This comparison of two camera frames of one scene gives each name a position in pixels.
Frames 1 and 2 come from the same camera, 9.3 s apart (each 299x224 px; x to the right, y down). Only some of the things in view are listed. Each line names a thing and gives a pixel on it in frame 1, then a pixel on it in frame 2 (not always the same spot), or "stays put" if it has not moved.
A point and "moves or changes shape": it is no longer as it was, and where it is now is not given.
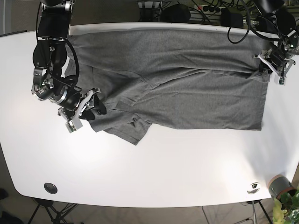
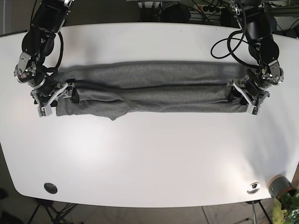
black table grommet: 50,188 stays put
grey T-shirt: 203,78 moves or changes shape
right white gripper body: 278,79 → 254,108
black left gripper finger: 99,105 → 75,97
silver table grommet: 253,188 stays put
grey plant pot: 280,184 stays put
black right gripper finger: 262,66 → 236,92
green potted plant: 286,211 stays put
